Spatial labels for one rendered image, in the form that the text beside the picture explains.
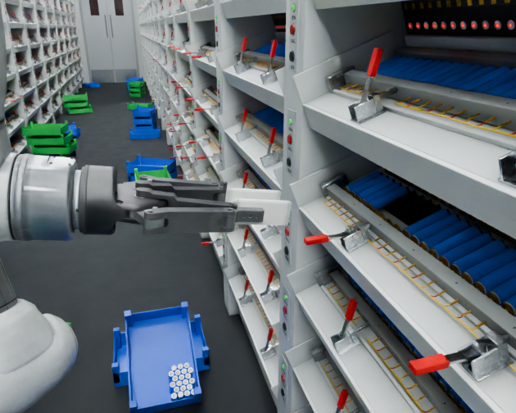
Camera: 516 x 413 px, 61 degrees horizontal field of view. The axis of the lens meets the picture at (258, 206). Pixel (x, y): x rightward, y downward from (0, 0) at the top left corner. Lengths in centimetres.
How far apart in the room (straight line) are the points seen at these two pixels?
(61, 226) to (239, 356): 118
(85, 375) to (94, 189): 119
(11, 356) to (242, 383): 74
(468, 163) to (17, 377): 87
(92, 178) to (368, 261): 38
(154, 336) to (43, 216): 110
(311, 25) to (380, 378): 56
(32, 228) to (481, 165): 43
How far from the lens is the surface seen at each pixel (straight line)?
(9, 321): 101
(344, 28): 79
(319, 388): 97
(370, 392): 72
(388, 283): 60
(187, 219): 46
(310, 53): 77
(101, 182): 48
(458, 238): 61
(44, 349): 103
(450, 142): 49
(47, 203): 47
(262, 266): 133
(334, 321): 82
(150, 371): 149
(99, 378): 160
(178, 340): 152
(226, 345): 164
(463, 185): 44
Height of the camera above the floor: 104
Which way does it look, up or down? 22 degrees down
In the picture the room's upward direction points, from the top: straight up
